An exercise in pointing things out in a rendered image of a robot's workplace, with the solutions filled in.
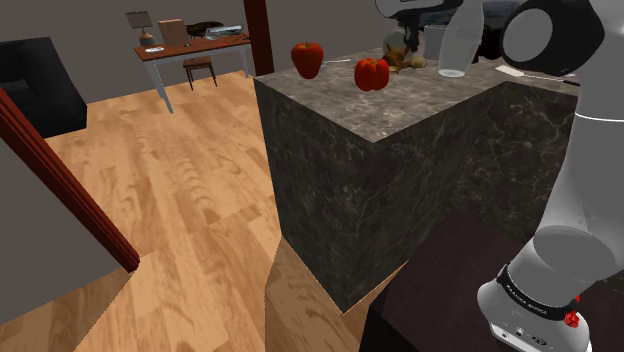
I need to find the white handle knife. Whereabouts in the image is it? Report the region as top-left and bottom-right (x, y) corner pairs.
(494, 64), (582, 88)

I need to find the black sofa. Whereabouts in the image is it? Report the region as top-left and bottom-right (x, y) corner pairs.
(0, 36), (88, 140)

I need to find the clear glass bowl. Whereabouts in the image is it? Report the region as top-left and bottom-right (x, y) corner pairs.
(382, 30), (411, 56)

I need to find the red apple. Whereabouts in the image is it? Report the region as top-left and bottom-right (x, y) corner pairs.
(290, 41), (325, 80)

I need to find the brown desk with white legs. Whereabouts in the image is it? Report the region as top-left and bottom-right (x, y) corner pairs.
(125, 10), (253, 115)

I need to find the red bell pepper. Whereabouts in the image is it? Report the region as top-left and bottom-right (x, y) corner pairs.
(353, 57), (391, 93)

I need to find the grey cup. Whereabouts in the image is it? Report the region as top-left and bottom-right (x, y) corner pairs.
(422, 24), (448, 61)

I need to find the brown wooden chair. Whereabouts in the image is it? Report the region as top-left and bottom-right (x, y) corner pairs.
(157, 18), (219, 92)

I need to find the clear glass vase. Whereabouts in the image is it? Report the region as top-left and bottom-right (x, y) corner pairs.
(437, 0), (485, 79)

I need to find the dark red door frame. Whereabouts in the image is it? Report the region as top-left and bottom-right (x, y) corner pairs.
(242, 0), (276, 78)
(0, 86), (142, 274)

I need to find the brown dog figure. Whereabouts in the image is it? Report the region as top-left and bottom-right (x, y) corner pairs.
(381, 42), (428, 75)

